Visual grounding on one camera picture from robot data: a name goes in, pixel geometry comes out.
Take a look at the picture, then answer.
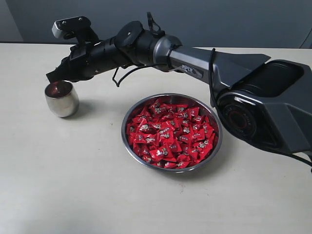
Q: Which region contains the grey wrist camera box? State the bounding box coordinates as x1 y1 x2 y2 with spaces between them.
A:
52 16 99 46

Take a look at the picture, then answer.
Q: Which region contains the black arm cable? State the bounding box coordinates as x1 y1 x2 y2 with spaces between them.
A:
111 11 312 173

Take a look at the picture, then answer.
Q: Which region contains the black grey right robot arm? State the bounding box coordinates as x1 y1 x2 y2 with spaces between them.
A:
47 17 312 158

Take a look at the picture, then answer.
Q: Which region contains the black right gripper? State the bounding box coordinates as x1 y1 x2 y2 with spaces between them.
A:
46 37 132 82

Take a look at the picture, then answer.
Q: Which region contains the pile of red wrapped candies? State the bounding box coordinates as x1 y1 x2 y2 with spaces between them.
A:
126 98 216 169

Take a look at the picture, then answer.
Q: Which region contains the stainless steel cup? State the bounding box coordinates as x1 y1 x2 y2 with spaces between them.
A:
45 81 79 117

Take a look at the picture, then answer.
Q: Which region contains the round steel bowl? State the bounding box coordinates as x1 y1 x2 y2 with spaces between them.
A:
121 93 223 174

